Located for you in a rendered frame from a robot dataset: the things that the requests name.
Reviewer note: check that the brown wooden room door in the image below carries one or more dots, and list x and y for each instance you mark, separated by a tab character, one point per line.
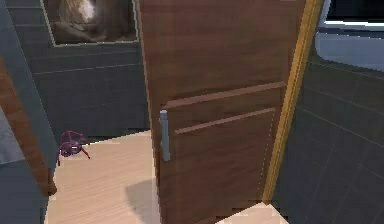
220	100

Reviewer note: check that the dark red spider-shaped object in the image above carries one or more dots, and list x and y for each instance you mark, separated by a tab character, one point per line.
70	144

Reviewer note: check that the white bathtub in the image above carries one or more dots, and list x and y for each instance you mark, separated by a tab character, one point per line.
350	46

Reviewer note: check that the framed brown wall picture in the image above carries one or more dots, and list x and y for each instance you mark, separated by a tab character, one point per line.
90	20

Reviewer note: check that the brown wooden door frame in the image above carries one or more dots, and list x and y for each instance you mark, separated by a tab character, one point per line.
23	133

